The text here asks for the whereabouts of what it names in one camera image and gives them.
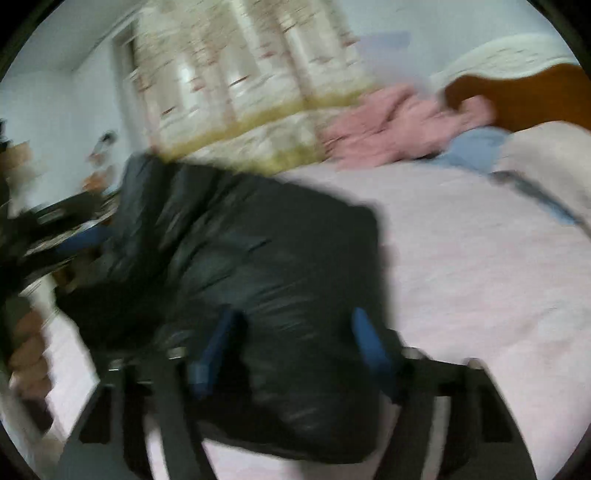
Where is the black puffer jacket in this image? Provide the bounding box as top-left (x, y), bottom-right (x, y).
top-left (55, 154), bottom-right (386, 464)

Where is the left hand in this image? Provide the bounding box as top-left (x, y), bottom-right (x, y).
top-left (9, 309), bottom-right (52, 400)

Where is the pink bed sheet mattress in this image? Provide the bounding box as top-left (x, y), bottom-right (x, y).
top-left (27, 158), bottom-right (591, 480)

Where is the tree pattern curtain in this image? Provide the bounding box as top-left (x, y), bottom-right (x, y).
top-left (132, 1), bottom-right (373, 174)

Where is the blue pillow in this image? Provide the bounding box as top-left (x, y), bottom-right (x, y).
top-left (423, 127), bottom-right (579, 225)

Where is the pink pillow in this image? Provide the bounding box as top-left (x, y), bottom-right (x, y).
top-left (494, 121), bottom-right (591, 225)

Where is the pink crumpled blanket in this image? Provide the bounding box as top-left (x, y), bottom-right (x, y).
top-left (321, 84), bottom-right (496, 169)

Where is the white and brown headboard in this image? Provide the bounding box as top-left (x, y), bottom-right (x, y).
top-left (431, 34), bottom-right (590, 132)

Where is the pink wall desk lamp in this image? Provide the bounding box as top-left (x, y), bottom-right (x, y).
top-left (88, 130), bottom-right (118, 168)

